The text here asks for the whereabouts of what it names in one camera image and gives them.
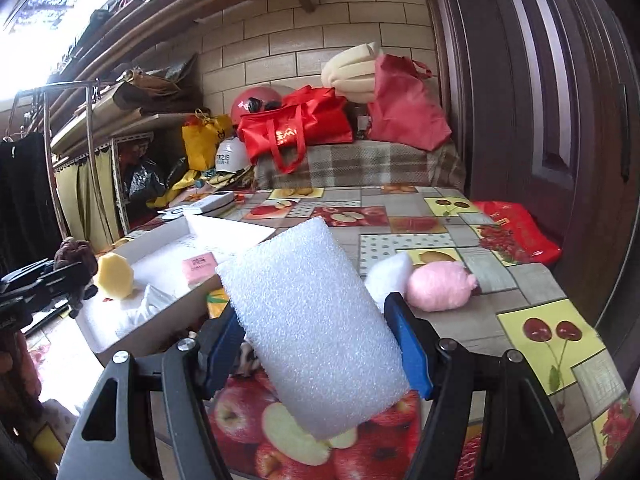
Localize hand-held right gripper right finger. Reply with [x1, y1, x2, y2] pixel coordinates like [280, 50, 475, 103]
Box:
[382, 291, 581, 480]

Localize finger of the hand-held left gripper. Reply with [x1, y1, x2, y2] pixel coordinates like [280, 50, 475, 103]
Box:
[50, 282, 99, 312]
[30, 260, 92, 287]

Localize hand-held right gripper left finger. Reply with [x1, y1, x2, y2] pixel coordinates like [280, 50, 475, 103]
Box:
[55, 305, 246, 480]

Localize brown plush toy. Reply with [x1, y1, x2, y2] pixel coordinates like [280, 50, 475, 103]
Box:
[54, 239, 98, 281]

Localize pink plush ball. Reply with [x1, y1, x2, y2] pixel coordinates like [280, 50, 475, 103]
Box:
[405, 261, 480, 311]

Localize small white foam block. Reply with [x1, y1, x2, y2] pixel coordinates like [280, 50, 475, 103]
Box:
[364, 251, 415, 311]

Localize large white foam block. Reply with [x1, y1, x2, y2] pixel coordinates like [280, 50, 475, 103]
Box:
[215, 216, 426, 440]

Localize white cardboard box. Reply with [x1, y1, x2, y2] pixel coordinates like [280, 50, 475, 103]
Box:
[75, 215, 277, 368]

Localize white crumpled cloth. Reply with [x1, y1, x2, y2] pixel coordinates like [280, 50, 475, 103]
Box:
[117, 284, 176, 336]

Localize yellow curtain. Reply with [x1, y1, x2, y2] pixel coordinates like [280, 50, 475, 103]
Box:
[54, 152, 121, 253]

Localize pink card packet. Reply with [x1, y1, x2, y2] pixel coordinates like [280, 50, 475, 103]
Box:
[182, 255, 218, 283]

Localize black garment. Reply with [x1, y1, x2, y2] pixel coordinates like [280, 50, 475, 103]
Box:
[0, 132, 66, 273]

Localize black plastic bag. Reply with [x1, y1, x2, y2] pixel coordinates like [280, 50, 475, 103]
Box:
[122, 157, 168, 206]

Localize metal storage shelf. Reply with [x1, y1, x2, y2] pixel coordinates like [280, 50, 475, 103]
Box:
[50, 55, 201, 241]

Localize white device box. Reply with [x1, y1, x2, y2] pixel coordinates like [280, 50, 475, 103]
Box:
[182, 191, 236, 217]

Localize yellow crumpled plastic sheet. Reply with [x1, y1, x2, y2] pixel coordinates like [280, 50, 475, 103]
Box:
[147, 157, 256, 208]

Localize flat red printed bag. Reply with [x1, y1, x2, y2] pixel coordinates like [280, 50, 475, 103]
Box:
[472, 200, 562, 267]

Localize metal clothes rack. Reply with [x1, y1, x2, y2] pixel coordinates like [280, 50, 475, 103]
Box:
[10, 79, 101, 241]

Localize cardboard sheets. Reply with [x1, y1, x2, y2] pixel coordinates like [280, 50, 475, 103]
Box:
[50, 82, 201, 156]

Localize plaid blanket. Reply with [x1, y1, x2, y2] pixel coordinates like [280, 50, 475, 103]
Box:
[252, 139, 468, 192]

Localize white helmet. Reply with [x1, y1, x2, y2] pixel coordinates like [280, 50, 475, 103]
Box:
[215, 137, 252, 177]

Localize yellow shopping bag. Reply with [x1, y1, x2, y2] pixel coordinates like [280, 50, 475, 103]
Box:
[181, 114, 233, 171]

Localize dark brown bag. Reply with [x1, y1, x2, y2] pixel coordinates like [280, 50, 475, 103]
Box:
[125, 55, 201, 106]

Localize glossy red gift bag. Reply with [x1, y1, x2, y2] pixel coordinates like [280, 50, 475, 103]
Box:
[236, 85, 355, 175]

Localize dark red fabric tote bag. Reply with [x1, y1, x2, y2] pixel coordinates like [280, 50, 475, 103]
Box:
[366, 54, 453, 152]

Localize red helmet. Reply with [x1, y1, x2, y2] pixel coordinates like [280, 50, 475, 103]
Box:
[230, 86, 296, 126]

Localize cream foam roll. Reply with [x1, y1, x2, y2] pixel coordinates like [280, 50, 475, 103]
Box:
[321, 41, 385, 106]

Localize brown metal door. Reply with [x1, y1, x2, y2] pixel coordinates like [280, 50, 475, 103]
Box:
[420, 0, 640, 331]

